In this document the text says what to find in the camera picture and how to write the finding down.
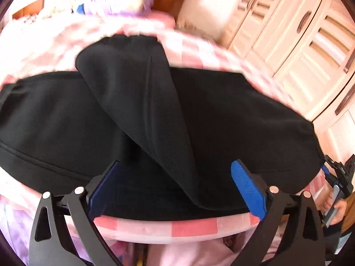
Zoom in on pink checkered bed sheet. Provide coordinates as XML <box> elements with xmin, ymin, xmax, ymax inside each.
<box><xmin>0</xmin><ymin>9</ymin><xmax>333</xmax><ymax>246</ymax></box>

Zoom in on light wooden wardrobe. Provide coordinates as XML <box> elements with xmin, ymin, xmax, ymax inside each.
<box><xmin>219</xmin><ymin>0</ymin><xmax>354</xmax><ymax>162</ymax></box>

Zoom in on person right hand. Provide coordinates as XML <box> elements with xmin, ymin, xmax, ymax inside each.
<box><xmin>317</xmin><ymin>196</ymin><xmax>347</xmax><ymax>226</ymax></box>

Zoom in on wooden nightstand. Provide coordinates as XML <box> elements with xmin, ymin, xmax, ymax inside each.
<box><xmin>12</xmin><ymin>0</ymin><xmax>45</xmax><ymax>19</ymax></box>

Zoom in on pink trouser leg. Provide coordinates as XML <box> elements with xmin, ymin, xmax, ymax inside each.
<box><xmin>147</xmin><ymin>238</ymin><xmax>281</xmax><ymax>266</ymax></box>

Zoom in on black pants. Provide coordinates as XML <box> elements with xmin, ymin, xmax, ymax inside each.
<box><xmin>1</xmin><ymin>35</ymin><xmax>324</xmax><ymax>221</ymax></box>

